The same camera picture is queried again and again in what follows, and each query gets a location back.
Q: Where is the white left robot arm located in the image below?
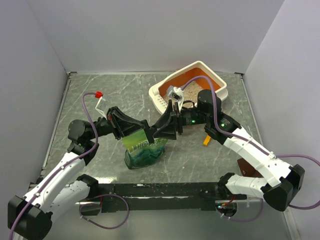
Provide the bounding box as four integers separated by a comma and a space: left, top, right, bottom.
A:
7, 107, 158, 240

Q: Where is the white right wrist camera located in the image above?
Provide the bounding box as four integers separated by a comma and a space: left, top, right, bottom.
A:
166, 85, 185, 110

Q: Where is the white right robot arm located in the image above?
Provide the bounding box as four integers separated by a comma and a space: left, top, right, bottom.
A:
149, 87, 305, 212

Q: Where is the green litter bag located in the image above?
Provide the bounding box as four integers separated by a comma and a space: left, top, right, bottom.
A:
122, 130, 168, 170

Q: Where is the brown wooden block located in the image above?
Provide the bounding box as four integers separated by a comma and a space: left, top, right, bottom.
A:
237, 158, 263, 178

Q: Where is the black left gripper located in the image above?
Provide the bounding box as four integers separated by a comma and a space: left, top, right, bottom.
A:
87, 106, 146, 140

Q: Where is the yellow plastic scoop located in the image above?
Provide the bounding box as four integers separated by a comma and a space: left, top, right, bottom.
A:
203, 135, 212, 146

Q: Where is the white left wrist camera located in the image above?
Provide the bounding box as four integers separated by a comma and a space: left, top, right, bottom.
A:
94, 91, 109, 118

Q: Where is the white orange litter box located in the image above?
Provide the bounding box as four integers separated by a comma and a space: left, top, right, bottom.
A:
148, 60, 228, 114

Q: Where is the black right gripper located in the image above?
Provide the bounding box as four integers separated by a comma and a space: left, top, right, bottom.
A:
153, 99, 209, 141

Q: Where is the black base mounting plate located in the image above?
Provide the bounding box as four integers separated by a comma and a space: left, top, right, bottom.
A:
68, 182, 247, 214

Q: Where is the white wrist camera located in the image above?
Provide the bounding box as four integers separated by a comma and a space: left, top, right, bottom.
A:
94, 91, 109, 118
166, 85, 185, 110

